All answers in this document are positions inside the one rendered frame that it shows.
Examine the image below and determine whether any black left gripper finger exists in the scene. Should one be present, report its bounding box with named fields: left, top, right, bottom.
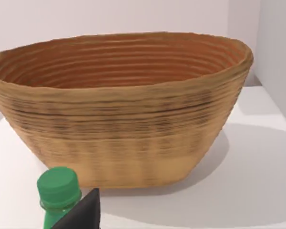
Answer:
left=50, top=187, right=101, bottom=229

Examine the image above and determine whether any green bottle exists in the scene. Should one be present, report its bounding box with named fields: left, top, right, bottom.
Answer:
left=37, top=167, right=82, bottom=229

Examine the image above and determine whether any woven wicker basket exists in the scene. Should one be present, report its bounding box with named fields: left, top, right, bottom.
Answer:
left=0, top=31, right=254, bottom=189

